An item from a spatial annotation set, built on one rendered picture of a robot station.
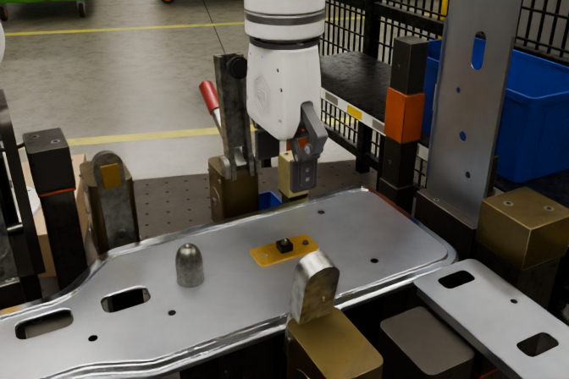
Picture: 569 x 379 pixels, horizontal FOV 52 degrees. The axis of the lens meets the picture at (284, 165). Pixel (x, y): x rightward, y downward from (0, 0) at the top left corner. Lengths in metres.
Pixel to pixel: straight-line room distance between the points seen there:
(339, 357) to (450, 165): 0.40
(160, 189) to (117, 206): 0.75
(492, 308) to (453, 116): 0.27
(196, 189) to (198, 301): 0.86
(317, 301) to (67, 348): 0.26
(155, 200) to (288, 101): 0.93
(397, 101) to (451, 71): 0.16
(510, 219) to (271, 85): 0.34
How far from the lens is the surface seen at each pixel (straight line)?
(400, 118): 0.96
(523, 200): 0.80
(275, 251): 0.75
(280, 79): 0.60
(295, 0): 0.59
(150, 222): 1.41
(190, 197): 1.49
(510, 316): 0.70
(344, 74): 1.31
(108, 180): 0.78
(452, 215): 0.86
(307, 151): 0.61
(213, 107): 0.87
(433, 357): 0.66
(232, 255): 0.75
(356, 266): 0.73
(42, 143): 0.81
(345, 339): 0.57
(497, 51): 0.77
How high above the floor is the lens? 1.43
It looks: 27 degrees down
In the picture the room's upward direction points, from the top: straight up
